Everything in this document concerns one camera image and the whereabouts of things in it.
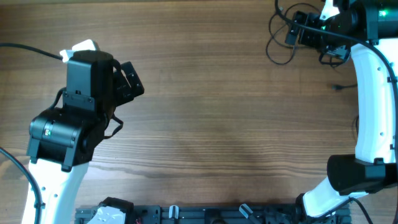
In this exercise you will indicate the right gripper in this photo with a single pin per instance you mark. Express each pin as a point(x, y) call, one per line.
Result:
point(305, 37)

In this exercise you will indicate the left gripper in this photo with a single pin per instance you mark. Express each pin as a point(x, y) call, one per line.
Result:
point(126, 93)

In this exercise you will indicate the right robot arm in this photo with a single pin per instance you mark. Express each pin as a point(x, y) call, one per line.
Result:
point(366, 32)

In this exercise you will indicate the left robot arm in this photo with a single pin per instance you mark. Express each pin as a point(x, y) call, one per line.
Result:
point(64, 136)

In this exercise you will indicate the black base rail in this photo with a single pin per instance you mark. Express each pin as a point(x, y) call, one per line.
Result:
point(114, 210)

